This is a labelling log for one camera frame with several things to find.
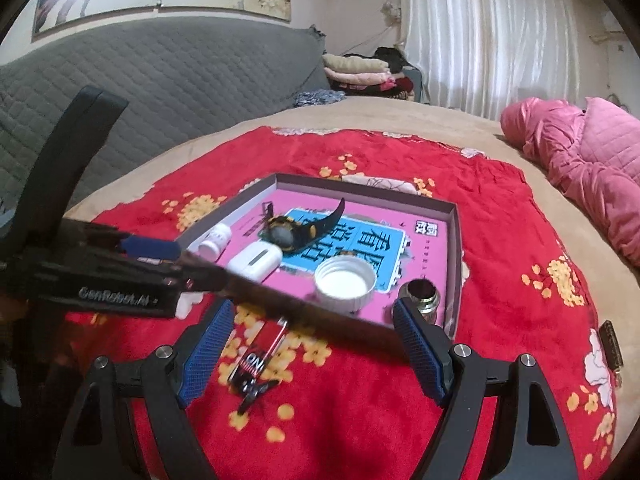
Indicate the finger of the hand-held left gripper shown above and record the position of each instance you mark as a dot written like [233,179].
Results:
[150,248]
[200,272]

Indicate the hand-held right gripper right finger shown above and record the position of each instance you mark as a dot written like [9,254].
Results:
[420,355]

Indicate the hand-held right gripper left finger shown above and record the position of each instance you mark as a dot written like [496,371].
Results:
[210,345]

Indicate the white pill bottle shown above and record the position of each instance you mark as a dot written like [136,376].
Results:
[215,242]

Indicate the red lighter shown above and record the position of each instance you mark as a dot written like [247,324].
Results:
[255,355]

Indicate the white earbuds case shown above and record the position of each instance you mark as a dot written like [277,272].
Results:
[252,260]

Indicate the black and yellow wristwatch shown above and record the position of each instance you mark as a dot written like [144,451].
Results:
[280,232]

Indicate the shallow grey cardboard box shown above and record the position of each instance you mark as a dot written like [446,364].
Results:
[325,322]

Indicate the white ribbed jar lid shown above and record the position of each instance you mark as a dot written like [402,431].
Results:
[345,285]

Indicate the small black clip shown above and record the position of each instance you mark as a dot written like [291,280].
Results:
[252,394]

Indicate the pink and blue book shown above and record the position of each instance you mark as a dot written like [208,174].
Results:
[380,250]

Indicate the red floral blanket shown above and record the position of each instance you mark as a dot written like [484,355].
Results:
[500,240]

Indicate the grey quilted headboard cover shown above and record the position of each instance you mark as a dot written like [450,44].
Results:
[200,75]

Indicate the dark rectangular case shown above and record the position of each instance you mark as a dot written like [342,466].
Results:
[611,345]

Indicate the blue patterned cloth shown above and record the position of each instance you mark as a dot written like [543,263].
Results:
[317,97]

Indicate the pink folded garment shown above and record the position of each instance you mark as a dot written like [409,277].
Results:
[360,81]

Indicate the pink quilted duvet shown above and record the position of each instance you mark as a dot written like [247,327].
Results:
[590,160]

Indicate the beige folded garment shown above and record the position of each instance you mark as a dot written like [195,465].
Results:
[355,64]

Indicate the dark clothes pile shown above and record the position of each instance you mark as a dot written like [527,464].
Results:
[400,70]

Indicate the white curtain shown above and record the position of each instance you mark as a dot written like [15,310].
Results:
[490,35]

